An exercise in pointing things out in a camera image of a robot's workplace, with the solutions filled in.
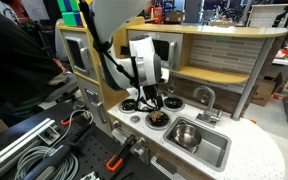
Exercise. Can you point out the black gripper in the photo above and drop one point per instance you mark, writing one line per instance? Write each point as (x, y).
(151, 92)

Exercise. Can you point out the white slatted board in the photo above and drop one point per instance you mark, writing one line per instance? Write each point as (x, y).
(260, 16)

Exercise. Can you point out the toy microwave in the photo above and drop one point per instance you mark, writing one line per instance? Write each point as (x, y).
(171, 50)

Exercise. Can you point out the small steel pot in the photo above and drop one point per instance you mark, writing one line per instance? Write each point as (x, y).
(185, 135)

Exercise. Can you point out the person in black shirt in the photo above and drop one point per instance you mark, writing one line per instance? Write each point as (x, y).
(14, 60)

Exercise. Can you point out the aluminium extrusion rail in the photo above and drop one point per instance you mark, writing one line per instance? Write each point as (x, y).
(17, 146)

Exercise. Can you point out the blue toy block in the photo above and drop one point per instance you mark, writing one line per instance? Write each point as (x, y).
(67, 5)
(78, 20)

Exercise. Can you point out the small cardboard box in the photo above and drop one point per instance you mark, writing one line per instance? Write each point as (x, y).
(175, 17)

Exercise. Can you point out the grey dispenser cabinet door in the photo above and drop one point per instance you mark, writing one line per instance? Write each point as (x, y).
(95, 100)

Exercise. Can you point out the grey toy sink basin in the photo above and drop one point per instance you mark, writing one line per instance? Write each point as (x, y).
(214, 146)

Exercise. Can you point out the aluminium corner bracket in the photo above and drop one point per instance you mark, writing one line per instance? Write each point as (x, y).
(50, 135)

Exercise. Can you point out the red container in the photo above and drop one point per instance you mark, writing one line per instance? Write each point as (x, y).
(157, 12)

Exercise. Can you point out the plain cardboard box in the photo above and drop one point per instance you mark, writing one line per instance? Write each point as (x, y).
(264, 91)

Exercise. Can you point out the brown crumpled toy food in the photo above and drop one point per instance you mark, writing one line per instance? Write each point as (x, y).
(157, 116)

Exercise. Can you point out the grey toy stove knob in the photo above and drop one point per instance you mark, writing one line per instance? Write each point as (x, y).
(135, 119)
(116, 124)

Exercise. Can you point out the grey toy faucet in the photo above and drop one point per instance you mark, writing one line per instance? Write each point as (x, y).
(210, 100)

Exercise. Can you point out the wooden toy kitchen unit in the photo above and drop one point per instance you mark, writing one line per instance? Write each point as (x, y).
(244, 150)

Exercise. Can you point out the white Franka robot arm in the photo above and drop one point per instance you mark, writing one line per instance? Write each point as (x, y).
(117, 13)

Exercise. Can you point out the orange floor object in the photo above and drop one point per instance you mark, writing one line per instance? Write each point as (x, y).
(277, 96)

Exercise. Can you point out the black jointed lamp arm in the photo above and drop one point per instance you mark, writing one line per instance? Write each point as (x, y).
(285, 11)

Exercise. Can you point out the grey office chair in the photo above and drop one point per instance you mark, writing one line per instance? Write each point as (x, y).
(62, 88)

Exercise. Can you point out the black toy stove burner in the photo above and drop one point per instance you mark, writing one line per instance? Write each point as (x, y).
(174, 104)
(128, 106)
(166, 122)

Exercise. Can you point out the green toy block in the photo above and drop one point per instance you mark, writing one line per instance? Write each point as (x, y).
(74, 5)
(61, 5)
(69, 19)

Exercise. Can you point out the grey kitchen support pole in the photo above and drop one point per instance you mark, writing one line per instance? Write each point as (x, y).
(250, 83)

